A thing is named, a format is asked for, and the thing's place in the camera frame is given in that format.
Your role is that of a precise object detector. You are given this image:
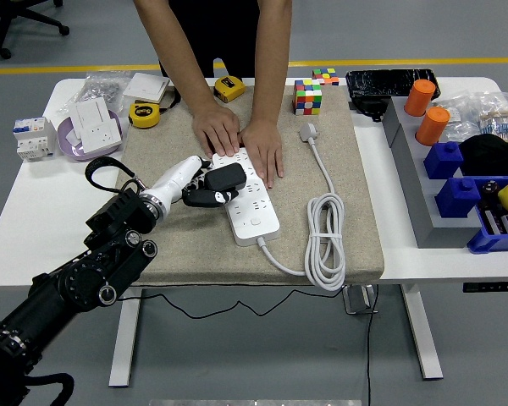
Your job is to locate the white table leg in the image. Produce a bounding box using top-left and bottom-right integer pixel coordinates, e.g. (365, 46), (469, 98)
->
(108, 287), (143, 388)
(400, 283), (444, 381)

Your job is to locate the person's right hand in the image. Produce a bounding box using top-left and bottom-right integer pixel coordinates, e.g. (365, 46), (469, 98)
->
(192, 103), (241, 158)

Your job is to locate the clear bag of resistors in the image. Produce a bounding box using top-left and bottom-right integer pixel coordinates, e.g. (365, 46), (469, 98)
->
(476, 91), (508, 143)

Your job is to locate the black glossy tray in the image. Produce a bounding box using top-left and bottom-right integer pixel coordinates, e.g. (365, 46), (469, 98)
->
(345, 69), (442, 102)

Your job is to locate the white circuit breaker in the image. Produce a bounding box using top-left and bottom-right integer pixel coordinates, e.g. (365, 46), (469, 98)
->
(12, 117), (58, 162)

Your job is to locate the small black device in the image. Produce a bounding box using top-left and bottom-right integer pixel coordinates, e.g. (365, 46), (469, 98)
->
(350, 96), (389, 123)

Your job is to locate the black power adapter plug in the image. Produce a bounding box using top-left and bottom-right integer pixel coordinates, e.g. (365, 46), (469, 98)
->
(204, 162), (247, 192)

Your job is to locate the black table control panel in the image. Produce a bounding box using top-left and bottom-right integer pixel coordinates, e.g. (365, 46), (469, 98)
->
(462, 281), (508, 294)

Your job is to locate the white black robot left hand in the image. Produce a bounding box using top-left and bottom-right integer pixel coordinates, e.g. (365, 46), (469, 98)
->
(143, 154), (240, 212)

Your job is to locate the round yellow tape measure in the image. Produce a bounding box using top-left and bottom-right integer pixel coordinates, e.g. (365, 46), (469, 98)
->
(127, 101), (160, 129)

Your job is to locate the purple bowl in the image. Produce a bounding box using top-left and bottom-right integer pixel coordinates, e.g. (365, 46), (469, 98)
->
(57, 108), (124, 162)

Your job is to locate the metal bracket under table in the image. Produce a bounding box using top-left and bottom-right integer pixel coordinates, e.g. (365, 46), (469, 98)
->
(341, 283), (378, 316)

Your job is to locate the blue block with knob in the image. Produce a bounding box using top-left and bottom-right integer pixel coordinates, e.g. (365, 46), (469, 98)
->
(422, 140), (465, 181)
(434, 177), (483, 219)

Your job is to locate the grey stepped block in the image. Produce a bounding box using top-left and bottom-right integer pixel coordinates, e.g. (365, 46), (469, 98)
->
(383, 96), (483, 250)

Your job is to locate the black tape measure strap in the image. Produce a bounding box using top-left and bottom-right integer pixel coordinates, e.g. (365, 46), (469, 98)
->
(159, 84), (183, 113)

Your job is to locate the large colourful puzzle cube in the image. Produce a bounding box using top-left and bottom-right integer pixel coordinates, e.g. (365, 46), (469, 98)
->
(292, 78), (323, 116)

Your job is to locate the white wall switch panel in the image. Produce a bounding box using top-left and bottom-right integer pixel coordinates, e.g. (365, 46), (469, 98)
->
(75, 96), (111, 137)

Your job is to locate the black hanging cable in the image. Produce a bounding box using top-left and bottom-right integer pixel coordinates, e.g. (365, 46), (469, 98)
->
(365, 283), (380, 406)

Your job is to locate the person's left hand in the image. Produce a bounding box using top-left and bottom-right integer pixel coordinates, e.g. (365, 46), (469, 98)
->
(238, 121), (285, 190)

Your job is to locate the black office chair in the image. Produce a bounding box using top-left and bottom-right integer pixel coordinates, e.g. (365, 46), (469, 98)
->
(0, 0), (71, 60)

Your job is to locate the clear bag of screws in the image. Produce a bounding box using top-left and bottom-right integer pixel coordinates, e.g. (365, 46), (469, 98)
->
(57, 71), (132, 115)

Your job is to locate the square yellow tape measure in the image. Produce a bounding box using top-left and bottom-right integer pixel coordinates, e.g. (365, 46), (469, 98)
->
(213, 74), (247, 104)

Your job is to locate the white power strip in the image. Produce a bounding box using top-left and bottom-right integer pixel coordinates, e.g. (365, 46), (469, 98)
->
(211, 147), (280, 248)

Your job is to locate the small colourful puzzle cube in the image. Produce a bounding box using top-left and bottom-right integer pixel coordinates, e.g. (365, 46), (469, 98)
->
(311, 67), (340, 87)

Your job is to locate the orange cylinder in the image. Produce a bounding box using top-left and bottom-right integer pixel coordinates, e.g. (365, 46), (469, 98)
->
(402, 79), (437, 118)
(414, 106), (451, 147)

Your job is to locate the thin black adapter cord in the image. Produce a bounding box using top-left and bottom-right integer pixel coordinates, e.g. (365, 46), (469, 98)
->
(117, 288), (349, 319)

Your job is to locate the clear plastic bag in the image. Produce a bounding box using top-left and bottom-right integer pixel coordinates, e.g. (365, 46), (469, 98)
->
(433, 95), (482, 143)

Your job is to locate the blue plastic bin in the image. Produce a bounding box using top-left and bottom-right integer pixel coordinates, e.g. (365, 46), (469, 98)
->
(466, 175), (508, 255)

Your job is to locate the white wall socket panel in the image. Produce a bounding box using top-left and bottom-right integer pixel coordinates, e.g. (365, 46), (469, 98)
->
(80, 119), (123, 154)

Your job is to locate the white flat switch box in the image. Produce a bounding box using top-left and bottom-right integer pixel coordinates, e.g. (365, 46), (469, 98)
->
(122, 72), (170, 103)

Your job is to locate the beige fabric mat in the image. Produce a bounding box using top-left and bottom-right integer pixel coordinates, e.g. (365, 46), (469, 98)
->
(116, 85), (385, 287)

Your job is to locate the white power strip cord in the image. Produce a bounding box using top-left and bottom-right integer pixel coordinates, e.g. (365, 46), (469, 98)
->
(257, 122), (347, 292)

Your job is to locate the black cloth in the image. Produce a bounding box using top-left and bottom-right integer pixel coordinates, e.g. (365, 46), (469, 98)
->
(457, 133), (508, 178)

